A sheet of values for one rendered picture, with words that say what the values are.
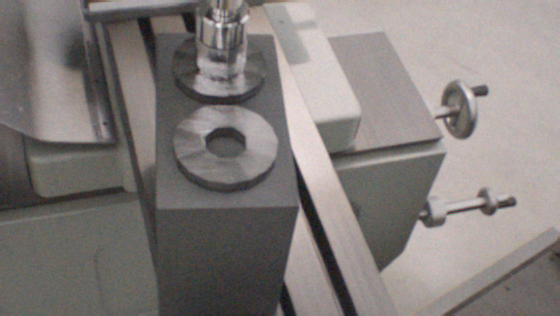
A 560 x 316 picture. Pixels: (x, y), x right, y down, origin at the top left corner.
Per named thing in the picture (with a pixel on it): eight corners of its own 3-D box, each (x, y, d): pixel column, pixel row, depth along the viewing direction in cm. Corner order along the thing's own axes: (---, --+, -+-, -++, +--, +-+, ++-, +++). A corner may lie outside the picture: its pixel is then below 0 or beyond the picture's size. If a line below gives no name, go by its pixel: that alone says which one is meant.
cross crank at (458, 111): (456, 106, 151) (474, 64, 142) (482, 149, 144) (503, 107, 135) (386, 117, 146) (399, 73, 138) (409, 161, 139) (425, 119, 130)
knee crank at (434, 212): (505, 193, 149) (515, 174, 145) (519, 216, 145) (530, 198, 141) (407, 211, 143) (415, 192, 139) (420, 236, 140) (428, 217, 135)
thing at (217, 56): (245, 81, 68) (250, 35, 64) (194, 79, 68) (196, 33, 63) (243, 47, 71) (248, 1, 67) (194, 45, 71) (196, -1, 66)
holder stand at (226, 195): (259, 151, 89) (276, 22, 74) (278, 314, 75) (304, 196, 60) (158, 152, 87) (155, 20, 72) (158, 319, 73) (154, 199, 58)
